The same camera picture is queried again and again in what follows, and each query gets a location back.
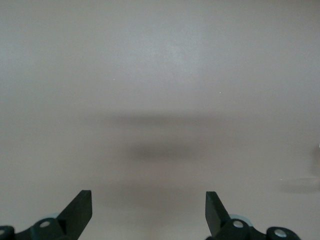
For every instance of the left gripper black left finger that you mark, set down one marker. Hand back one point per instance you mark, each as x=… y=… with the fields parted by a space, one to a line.
x=75 y=215

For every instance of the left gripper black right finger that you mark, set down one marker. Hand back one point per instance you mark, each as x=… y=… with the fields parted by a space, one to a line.
x=217 y=220

